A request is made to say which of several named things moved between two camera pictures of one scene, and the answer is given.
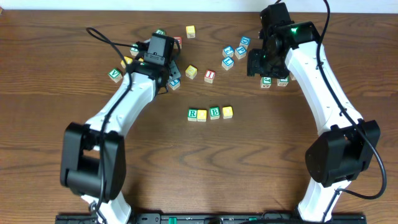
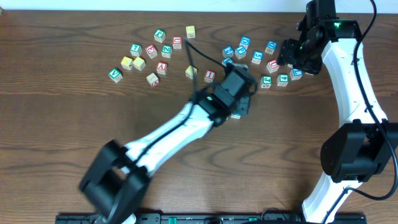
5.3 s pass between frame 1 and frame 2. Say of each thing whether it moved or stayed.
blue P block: stayed
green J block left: stayed
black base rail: stayed
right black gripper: moved
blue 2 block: stayed
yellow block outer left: stayed
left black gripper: moved
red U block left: stayed
